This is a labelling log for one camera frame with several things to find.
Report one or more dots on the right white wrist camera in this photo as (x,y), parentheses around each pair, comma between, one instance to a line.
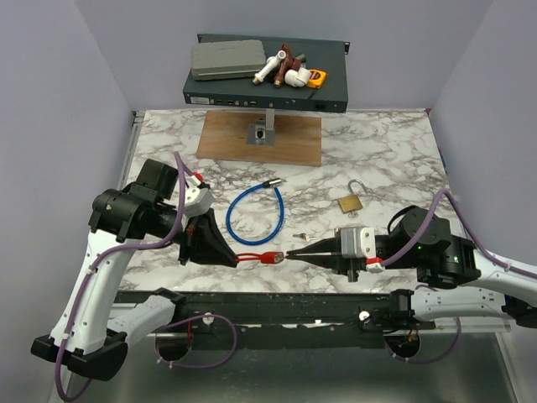
(360,243)

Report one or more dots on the yellow tape measure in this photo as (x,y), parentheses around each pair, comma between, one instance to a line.
(317,79)

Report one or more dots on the wooden board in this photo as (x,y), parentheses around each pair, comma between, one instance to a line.
(224,137)

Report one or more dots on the white elbow pipe fitting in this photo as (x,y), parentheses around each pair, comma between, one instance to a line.
(298,78)

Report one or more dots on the black mounting rail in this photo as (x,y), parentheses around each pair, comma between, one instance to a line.
(297,320)

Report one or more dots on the grey plastic case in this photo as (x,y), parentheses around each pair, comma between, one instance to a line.
(227,59)

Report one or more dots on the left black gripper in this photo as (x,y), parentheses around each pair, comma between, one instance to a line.
(204,243)

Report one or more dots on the brown pipe fitting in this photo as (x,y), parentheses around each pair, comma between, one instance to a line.
(289,62)

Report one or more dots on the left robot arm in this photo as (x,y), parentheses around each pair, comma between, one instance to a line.
(164,205)

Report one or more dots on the blue cable lock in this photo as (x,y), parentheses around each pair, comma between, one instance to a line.
(268,234)

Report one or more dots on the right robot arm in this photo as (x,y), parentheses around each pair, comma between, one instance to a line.
(456,279)

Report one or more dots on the white straight pipe fitting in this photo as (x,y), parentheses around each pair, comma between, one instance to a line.
(272,63)

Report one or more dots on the aluminium frame profile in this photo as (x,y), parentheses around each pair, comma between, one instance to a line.
(442,325)

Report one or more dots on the brass padlock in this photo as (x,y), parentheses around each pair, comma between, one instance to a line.
(351,204)

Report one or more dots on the metal stand post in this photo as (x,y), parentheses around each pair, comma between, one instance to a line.
(262,131)

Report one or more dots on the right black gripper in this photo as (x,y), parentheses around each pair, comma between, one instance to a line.
(334,262)

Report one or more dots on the silver key bunch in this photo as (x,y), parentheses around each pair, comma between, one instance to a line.
(305,237)

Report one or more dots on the dark teal rack device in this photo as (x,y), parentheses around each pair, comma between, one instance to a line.
(328,56)

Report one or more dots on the red cable lock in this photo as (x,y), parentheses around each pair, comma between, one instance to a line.
(272,257)

